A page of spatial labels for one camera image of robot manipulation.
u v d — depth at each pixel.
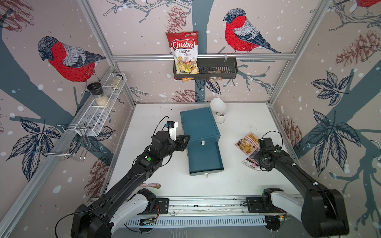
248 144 0.97
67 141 0.58
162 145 0.56
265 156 0.63
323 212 0.39
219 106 1.03
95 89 0.68
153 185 0.80
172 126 0.67
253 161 0.87
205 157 0.81
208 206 0.75
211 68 1.07
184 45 0.81
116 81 0.86
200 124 0.80
